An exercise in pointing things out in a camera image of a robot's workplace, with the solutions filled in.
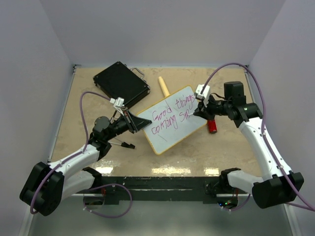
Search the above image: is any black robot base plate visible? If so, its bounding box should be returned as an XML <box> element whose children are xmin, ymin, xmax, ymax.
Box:
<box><xmin>93</xmin><ymin>177</ymin><xmax>236</xmax><ymax>205</ymax></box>

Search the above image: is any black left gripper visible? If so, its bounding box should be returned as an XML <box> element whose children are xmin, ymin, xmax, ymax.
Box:
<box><xmin>105</xmin><ymin>110</ymin><xmax>152</xmax><ymax>141</ymax></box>

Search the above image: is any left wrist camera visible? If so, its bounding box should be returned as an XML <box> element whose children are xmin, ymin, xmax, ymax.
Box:
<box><xmin>110</xmin><ymin>97</ymin><xmax>125</xmax><ymax>114</ymax></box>

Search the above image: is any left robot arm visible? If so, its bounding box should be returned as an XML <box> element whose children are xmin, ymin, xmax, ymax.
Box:
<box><xmin>20</xmin><ymin>111</ymin><xmax>152</xmax><ymax>216</ymax></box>

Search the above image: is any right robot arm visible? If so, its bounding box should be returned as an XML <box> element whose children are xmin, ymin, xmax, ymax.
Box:
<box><xmin>193</xmin><ymin>81</ymin><xmax>304</xmax><ymax>208</ymax></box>

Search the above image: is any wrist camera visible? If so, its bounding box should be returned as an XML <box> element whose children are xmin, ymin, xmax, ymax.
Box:
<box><xmin>110</xmin><ymin>97</ymin><xmax>125</xmax><ymax>114</ymax></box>
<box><xmin>194</xmin><ymin>84</ymin><xmax>211</xmax><ymax>106</ymax></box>

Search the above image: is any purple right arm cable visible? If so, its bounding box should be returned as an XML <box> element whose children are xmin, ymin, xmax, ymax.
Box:
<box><xmin>200</xmin><ymin>62</ymin><xmax>315</xmax><ymax>212</ymax></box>

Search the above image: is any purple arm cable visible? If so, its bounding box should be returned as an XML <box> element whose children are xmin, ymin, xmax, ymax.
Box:
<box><xmin>200</xmin><ymin>62</ymin><xmax>315</xmax><ymax>212</ymax></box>
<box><xmin>29</xmin><ymin>91</ymin><xmax>133</xmax><ymax>218</ymax></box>

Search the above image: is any yellow framed whiteboard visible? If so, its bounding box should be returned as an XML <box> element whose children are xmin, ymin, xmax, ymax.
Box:
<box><xmin>137</xmin><ymin>86</ymin><xmax>206</xmax><ymax>155</ymax></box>

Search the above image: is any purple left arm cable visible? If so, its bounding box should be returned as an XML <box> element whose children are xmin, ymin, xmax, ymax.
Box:
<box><xmin>29</xmin><ymin>91</ymin><xmax>133</xmax><ymax>218</ymax></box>

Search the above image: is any black hard case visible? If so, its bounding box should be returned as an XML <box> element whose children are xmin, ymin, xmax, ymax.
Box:
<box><xmin>93</xmin><ymin>61</ymin><xmax>151</xmax><ymax>108</ymax></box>

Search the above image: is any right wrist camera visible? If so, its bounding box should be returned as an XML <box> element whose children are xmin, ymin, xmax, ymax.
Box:
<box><xmin>194</xmin><ymin>84</ymin><xmax>211</xmax><ymax>106</ymax></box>

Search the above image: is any red glitter toy microphone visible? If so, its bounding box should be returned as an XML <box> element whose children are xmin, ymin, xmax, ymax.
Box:
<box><xmin>207</xmin><ymin>119</ymin><xmax>218</xmax><ymax>134</ymax></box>

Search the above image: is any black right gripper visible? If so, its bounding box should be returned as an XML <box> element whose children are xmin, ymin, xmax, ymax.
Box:
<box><xmin>194</xmin><ymin>93</ymin><xmax>232</xmax><ymax>121</ymax></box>

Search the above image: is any whiteboard metal stand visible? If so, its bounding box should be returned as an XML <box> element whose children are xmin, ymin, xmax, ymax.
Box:
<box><xmin>108</xmin><ymin>139</ymin><xmax>135</xmax><ymax>149</ymax></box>

